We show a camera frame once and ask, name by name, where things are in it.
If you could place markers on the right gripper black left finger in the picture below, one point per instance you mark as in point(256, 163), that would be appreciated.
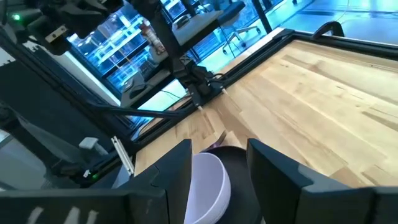
point(161, 186)

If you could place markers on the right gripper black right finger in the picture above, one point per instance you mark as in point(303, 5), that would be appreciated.
point(280, 186)

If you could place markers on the lavender plastic bowl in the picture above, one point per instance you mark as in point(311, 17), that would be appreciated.
point(208, 186)

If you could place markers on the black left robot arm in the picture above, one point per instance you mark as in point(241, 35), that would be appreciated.
point(161, 37)

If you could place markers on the black round plate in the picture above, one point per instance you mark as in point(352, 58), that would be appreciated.
point(239, 180)

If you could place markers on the glass display shelf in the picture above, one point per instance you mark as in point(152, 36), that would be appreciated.
point(124, 46)

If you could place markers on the grey background desk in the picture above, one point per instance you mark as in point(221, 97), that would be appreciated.
point(199, 26)

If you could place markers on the office chair with white base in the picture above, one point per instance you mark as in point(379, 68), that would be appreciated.
point(241, 31)

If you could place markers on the black table clamp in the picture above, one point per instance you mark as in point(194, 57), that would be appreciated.
point(337, 28)

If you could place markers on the silver metal bracket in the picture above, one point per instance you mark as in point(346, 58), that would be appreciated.
point(122, 155)

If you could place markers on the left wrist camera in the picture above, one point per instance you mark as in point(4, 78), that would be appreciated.
point(18, 18)

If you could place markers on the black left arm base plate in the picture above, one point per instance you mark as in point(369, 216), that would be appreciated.
point(203, 99)

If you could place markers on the black aluminium table frame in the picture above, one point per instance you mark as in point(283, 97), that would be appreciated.
point(357, 43)

